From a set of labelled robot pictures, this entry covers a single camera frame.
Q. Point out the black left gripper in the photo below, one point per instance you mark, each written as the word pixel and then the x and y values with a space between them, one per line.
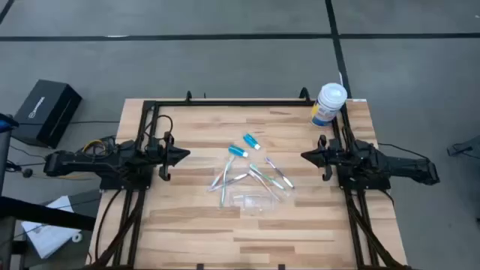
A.
pixel 159 155

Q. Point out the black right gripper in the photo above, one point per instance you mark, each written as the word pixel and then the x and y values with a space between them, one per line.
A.
pixel 333 156

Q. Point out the orange toothbrush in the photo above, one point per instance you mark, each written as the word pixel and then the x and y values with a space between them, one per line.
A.
pixel 221 173
pixel 264 184

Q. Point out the teal mouthwash bottle white cap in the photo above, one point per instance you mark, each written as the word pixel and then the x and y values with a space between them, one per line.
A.
pixel 238 150
pixel 251 141

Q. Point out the clear acrylic organiser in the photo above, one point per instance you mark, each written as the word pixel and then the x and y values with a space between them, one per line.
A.
pixel 258 204

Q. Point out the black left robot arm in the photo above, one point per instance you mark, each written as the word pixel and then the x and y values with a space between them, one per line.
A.
pixel 93 161

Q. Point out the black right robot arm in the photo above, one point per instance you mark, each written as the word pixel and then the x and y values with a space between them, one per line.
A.
pixel 393 165

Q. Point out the white disinfecting wipes canister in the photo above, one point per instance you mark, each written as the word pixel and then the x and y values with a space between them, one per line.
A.
pixel 330 103

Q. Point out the white tape roll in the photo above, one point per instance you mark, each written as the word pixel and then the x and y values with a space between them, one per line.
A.
pixel 77 237

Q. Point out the black cardboard box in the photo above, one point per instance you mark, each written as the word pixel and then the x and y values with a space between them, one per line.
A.
pixel 45 112

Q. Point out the black desk edge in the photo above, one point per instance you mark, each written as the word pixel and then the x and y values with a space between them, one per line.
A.
pixel 45 213

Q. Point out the black floor device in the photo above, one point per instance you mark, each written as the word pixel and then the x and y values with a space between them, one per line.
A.
pixel 465 148

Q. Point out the round black plug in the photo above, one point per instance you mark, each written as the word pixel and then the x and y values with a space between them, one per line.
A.
pixel 27 173

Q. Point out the white paper sheets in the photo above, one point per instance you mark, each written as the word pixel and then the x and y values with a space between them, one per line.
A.
pixel 45 236

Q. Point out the grey stand with blue top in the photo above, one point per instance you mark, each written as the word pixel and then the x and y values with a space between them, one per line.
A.
pixel 4 157

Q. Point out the black aluminium table frame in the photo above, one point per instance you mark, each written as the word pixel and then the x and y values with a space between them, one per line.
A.
pixel 225 102

